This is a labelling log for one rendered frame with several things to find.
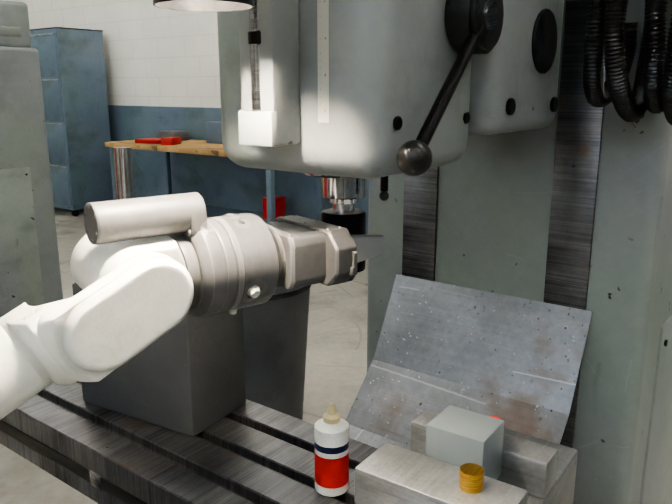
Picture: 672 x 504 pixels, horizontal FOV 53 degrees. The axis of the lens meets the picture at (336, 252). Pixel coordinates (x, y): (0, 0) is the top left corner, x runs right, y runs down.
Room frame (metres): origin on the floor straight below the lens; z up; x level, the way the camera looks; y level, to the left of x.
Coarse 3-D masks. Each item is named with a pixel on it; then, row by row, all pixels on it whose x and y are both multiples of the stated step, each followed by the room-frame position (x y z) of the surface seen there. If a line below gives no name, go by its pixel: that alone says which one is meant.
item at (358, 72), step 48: (336, 0) 0.59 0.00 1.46; (384, 0) 0.57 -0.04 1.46; (432, 0) 0.63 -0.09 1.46; (336, 48) 0.59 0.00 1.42; (384, 48) 0.57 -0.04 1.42; (432, 48) 0.63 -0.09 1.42; (240, 96) 0.65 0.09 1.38; (336, 96) 0.59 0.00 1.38; (384, 96) 0.58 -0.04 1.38; (432, 96) 0.63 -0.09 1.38; (240, 144) 0.66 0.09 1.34; (336, 144) 0.59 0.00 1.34; (384, 144) 0.58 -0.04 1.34; (432, 144) 0.64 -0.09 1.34
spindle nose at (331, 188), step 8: (328, 184) 0.67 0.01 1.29; (336, 184) 0.67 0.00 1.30; (344, 184) 0.67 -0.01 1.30; (352, 184) 0.67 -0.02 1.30; (360, 184) 0.68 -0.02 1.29; (328, 192) 0.67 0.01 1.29; (336, 192) 0.67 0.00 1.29; (344, 192) 0.67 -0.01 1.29; (352, 192) 0.67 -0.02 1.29; (360, 192) 0.68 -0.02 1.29
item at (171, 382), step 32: (192, 320) 0.84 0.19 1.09; (224, 320) 0.89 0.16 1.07; (160, 352) 0.85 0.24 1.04; (192, 352) 0.83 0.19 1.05; (224, 352) 0.89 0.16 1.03; (96, 384) 0.92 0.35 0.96; (128, 384) 0.88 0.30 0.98; (160, 384) 0.85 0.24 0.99; (192, 384) 0.83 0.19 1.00; (224, 384) 0.89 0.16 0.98; (160, 416) 0.86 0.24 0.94; (192, 416) 0.83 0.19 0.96; (224, 416) 0.89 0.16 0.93
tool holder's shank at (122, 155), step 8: (120, 152) 0.95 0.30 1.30; (128, 152) 0.95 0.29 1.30; (120, 160) 0.95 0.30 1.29; (128, 160) 0.95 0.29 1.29; (120, 168) 0.95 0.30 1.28; (128, 168) 0.95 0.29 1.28; (120, 176) 0.95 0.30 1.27; (128, 176) 0.95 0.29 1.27; (120, 184) 0.95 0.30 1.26; (128, 184) 0.95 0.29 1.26; (120, 192) 0.95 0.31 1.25; (128, 192) 0.95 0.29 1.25
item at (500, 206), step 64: (576, 0) 0.92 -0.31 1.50; (640, 0) 0.88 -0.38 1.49; (576, 64) 0.92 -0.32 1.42; (576, 128) 0.91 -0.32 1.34; (640, 128) 0.87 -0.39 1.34; (448, 192) 1.03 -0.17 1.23; (512, 192) 0.97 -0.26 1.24; (576, 192) 0.91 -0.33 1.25; (640, 192) 0.86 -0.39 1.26; (384, 256) 1.10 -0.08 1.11; (448, 256) 1.03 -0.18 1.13; (512, 256) 0.97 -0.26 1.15; (576, 256) 0.91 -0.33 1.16; (640, 256) 0.86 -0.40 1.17; (640, 320) 0.86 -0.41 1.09; (576, 384) 0.90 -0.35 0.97; (640, 384) 0.86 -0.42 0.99; (576, 448) 0.89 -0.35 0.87; (640, 448) 0.89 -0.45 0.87
